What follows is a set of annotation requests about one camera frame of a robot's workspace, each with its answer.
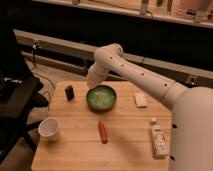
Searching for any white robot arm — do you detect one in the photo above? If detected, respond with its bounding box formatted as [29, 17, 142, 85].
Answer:
[87, 43, 213, 171]

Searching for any black eraser block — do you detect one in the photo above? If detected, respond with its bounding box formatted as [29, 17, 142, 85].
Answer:
[65, 85, 75, 101]

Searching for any green bowl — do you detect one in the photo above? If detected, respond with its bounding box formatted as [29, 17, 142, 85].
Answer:
[86, 85, 117, 112]

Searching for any red carrot-shaped marker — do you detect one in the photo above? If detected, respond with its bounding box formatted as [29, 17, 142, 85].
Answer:
[98, 121, 108, 144]

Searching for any white sponge pad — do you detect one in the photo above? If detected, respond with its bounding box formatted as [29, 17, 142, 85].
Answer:
[134, 92, 147, 108]

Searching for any white paper cup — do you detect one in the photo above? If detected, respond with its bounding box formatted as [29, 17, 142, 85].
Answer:
[38, 117, 60, 142]

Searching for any black chair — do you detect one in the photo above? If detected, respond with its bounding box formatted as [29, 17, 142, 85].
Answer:
[0, 28, 48, 164]

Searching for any white tube bottle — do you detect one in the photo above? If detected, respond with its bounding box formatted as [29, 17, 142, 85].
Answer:
[150, 118, 169, 159]

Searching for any black cable on floor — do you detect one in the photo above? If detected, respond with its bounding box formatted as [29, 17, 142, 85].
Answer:
[31, 41, 57, 101]

